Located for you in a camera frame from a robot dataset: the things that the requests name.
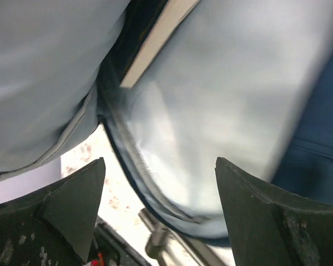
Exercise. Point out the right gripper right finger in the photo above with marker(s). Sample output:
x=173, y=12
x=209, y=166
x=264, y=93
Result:
x=270, y=226

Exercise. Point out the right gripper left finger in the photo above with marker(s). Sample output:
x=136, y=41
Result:
x=53, y=225

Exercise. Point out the navy blue student backpack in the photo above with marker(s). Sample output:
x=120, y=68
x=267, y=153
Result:
x=250, y=81

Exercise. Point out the dark blue book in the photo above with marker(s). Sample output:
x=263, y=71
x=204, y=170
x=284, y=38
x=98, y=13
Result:
x=147, y=27

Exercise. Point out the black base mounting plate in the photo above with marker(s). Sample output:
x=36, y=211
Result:
x=115, y=247

